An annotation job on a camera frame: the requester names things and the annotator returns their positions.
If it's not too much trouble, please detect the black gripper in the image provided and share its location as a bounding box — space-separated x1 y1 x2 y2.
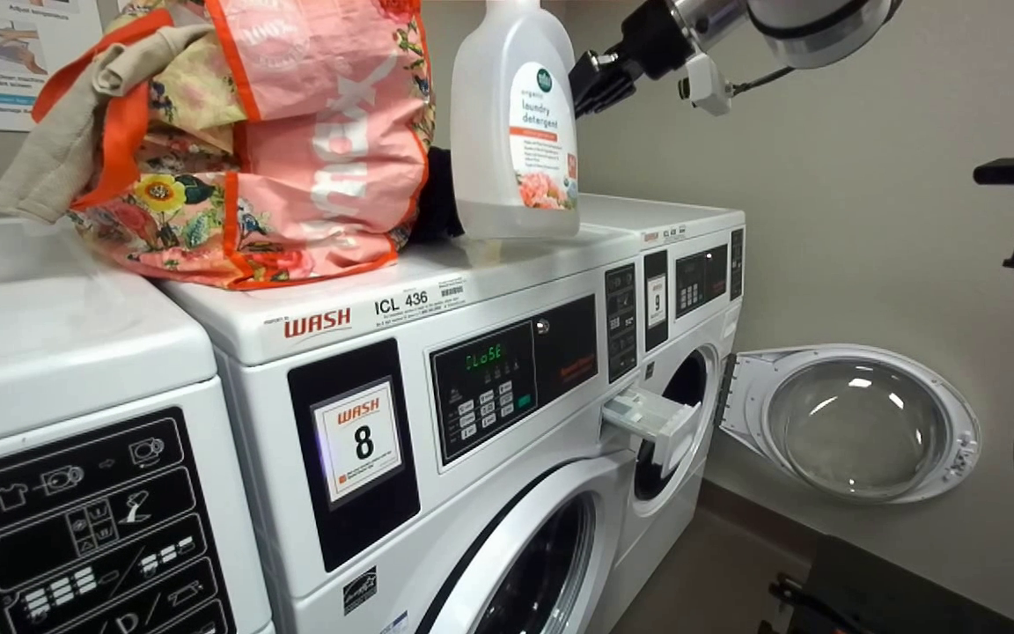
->
569 0 696 118

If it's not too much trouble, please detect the white laundry detergent bottle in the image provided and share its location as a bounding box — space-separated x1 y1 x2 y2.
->
446 0 583 246

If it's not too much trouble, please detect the white washing machine open door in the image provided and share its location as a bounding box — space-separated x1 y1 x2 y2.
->
573 191 751 634

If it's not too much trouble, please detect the white washing machine number 8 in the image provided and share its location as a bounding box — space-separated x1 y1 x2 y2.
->
162 221 653 634

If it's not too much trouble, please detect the white washing machine number 9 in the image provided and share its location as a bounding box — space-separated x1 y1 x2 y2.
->
0 213 279 634

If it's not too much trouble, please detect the pink orange floral laundry bag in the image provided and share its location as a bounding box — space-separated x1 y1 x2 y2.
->
29 0 441 293

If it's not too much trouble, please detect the white detergent drawer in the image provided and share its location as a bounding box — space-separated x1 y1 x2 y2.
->
599 385 711 477

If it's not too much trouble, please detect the round glass washer door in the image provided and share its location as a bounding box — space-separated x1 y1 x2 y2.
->
718 341 985 510

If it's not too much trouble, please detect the number 8 card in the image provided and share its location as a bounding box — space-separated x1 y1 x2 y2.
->
310 375 408 507

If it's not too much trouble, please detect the beige cloth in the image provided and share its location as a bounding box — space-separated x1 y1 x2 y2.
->
0 19 223 226

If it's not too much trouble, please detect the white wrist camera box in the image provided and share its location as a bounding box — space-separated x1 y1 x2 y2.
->
677 45 737 118

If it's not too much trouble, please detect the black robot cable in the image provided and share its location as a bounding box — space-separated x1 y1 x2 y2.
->
722 63 800 98

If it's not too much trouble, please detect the white wall notice orange text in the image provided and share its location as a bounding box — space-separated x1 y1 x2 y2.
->
0 0 107 132

